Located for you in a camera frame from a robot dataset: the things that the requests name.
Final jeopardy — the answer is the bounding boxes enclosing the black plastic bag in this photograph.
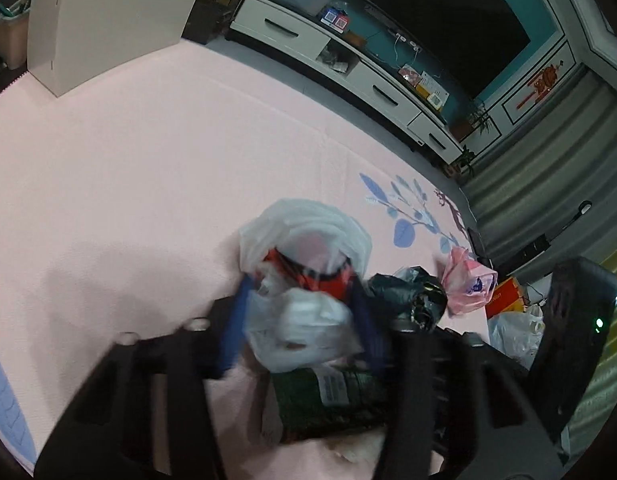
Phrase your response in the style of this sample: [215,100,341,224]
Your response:
[366,266,448,333]

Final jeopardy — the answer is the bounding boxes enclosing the dark green snack bag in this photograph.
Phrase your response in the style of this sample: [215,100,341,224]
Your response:
[261,365,385,445]

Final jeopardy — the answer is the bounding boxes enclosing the white plastic bag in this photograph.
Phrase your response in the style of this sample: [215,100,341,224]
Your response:
[239,198,372,373]

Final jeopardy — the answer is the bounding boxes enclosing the white shopping bag on floor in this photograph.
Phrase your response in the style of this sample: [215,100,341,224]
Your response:
[488,304,545,370]

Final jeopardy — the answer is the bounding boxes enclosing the red gift bag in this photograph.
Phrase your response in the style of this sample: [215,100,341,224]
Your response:
[485,276,527,320]

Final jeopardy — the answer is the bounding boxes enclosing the small pink plastic bag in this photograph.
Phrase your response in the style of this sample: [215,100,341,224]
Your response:
[442,247,498,315]

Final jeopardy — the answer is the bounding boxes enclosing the pink patterned tablecloth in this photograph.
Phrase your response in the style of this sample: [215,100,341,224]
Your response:
[0,41,473,450]

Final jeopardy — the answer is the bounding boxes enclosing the potted plant on floor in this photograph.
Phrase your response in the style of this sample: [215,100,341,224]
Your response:
[444,146,476,180]

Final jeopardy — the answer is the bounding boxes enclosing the grey curtain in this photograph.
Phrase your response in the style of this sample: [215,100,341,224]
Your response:
[463,70,617,264]

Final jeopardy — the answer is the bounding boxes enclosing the potted plant on cabinet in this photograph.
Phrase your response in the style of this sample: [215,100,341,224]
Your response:
[449,102,491,143]

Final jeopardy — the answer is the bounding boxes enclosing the white tv cabinet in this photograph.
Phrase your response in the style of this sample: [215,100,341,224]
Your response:
[230,0,462,164]

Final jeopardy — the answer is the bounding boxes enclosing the white storage box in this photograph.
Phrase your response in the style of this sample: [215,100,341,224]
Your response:
[28,0,196,96]

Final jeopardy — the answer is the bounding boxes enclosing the black television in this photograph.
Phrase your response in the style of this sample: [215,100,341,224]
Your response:
[367,0,529,98]

